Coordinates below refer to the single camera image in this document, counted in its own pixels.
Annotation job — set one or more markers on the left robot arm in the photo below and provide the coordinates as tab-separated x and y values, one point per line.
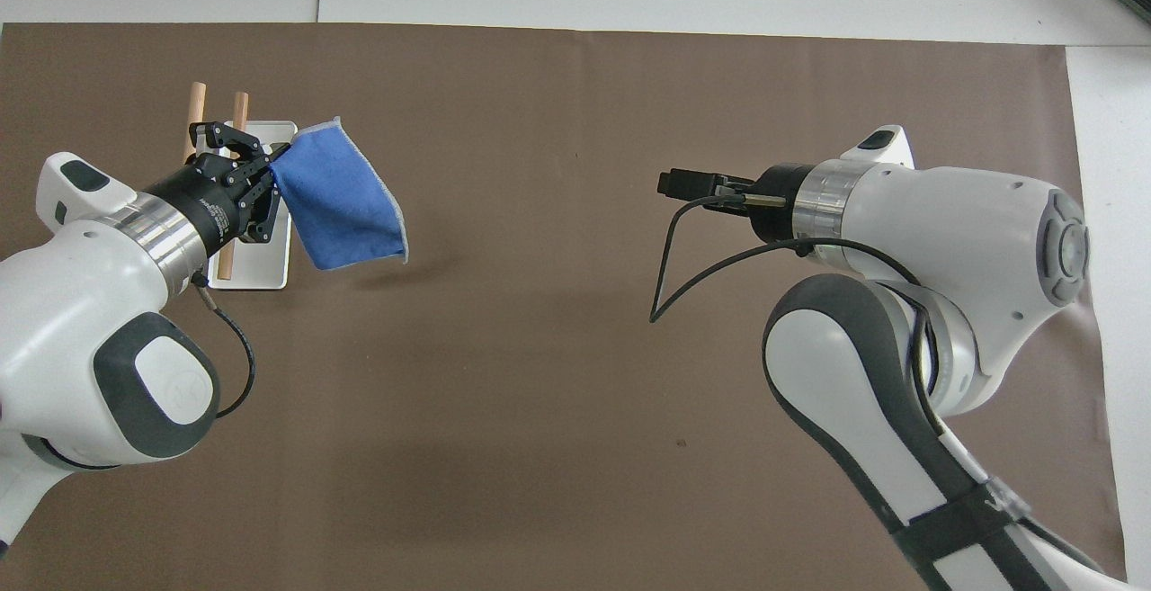
81	321

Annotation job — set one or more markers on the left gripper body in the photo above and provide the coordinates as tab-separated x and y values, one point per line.
202	200

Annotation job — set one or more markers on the blue towel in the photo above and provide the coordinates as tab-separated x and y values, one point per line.
342	200

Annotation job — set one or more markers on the white rack with wooden rods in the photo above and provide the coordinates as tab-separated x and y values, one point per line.
268	265

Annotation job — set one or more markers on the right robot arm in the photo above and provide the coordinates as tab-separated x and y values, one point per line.
953	231

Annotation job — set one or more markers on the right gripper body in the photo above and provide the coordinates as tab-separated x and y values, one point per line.
778	204

